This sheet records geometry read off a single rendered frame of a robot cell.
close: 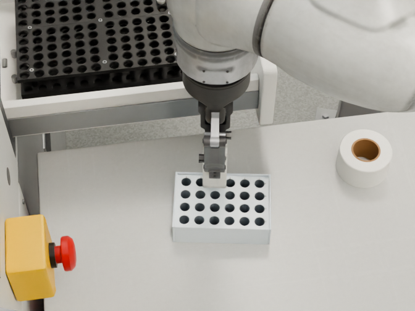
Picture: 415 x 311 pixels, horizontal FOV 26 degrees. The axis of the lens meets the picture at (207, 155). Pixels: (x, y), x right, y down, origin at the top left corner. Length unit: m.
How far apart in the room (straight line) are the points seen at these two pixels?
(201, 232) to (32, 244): 0.24
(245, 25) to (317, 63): 0.08
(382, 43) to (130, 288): 0.51
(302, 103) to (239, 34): 1.44
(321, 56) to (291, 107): 1.47
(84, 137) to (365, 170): 1.14
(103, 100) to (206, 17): 0.33
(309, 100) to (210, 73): 1.36
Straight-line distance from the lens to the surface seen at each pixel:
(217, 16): 0.83
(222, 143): 0.99
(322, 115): 2.22
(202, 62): 0.91
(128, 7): 1.22
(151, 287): 1.13
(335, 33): 0.78
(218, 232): 1.14
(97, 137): 2.21
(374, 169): 1.19
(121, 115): 1.16
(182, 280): 1.13
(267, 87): 1.13
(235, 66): 0.92
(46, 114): 1.15
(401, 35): 0.78
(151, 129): 2.21
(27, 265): 0.99
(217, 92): 0.96
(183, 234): 1.14
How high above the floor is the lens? 1.77
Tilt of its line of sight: 55 degrees down
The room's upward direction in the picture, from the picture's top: straight up
